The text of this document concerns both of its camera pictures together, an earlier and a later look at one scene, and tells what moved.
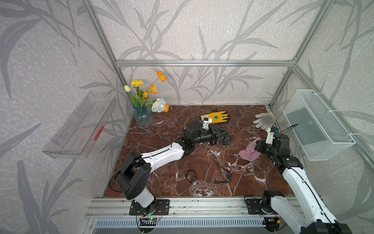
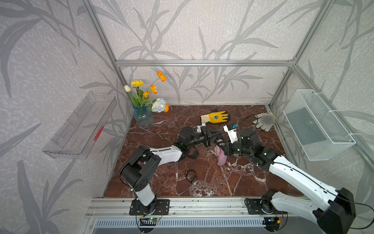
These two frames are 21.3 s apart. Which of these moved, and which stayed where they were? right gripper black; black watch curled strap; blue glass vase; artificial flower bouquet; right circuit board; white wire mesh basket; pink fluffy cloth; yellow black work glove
Moved: pink fluffy cloth; right gripper black
Stayed: yellow black work glove; white wire mesh basket; artificial flower bouquet; right circuit board; blue glass vase; black watch curled strap
